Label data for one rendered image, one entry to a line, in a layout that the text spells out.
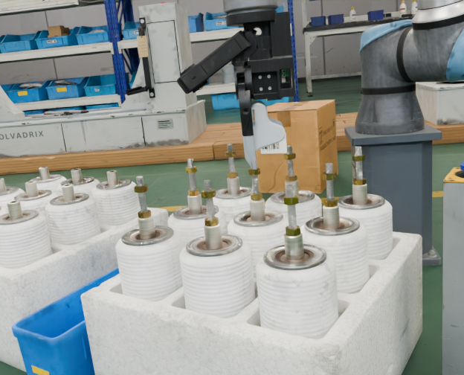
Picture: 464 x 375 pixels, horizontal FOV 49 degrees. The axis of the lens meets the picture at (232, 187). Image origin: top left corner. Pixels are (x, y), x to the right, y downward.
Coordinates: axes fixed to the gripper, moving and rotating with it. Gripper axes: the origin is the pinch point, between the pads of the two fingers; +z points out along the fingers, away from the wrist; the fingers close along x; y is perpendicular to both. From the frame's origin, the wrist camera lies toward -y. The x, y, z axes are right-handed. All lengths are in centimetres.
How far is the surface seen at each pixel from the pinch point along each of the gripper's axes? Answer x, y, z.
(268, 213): 1.4, 2.2, 9.2
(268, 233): -4.6, 1.9, 10.2
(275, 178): 107, 6, 29
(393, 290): -7.8, 18.6, 18.8
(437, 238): 50, 44, 35
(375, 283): -9.8, 15.8, 16.5
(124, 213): 27.5, -27.9, 14.8
